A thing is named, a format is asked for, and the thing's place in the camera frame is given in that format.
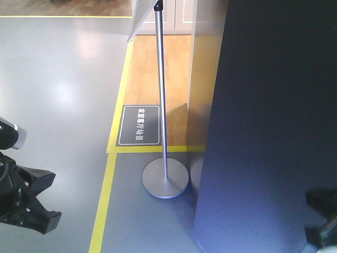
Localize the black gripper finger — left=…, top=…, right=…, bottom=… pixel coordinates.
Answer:
left=16, top=166, right=56, bottom=195
left=304, top=225, right=336, bottom=249
left=305, top=188, right=336, bottom=219
left=26, top=195, right=62, bottom=235

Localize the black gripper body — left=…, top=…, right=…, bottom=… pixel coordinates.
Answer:
left=1, top=153, right=37, bottom=227

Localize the dark grey fridge body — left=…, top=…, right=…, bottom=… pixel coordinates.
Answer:
left=194, top=1, right=336, bottom=252

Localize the black floor label sign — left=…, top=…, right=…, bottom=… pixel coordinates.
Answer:
left=116, top=105, right=161, bottom=146

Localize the silver sign stand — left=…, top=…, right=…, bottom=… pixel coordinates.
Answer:
left=127, top=1, right=189, bottom=199

